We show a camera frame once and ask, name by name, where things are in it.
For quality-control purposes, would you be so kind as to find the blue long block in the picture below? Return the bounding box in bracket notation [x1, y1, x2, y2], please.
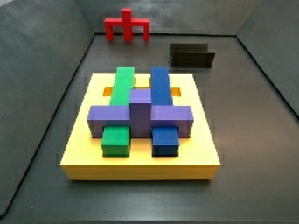
[150, 67, 180, 157]

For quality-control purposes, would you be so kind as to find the purple three-legged block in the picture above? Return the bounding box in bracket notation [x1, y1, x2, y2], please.
[86, 89, 193, 138]

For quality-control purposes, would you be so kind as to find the black U-shaped holder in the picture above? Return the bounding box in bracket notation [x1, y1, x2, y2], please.
[169, 43, 214, 68]

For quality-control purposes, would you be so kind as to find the green long block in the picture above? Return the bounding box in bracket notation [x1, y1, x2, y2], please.
[100, 67, 134, 157]

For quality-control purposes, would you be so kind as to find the red three-legged block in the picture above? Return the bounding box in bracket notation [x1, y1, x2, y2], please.
[104, 8, 149, 41]

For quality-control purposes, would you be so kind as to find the yellow base board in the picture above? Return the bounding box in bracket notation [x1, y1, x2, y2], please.
[60, 73, 220, 180]

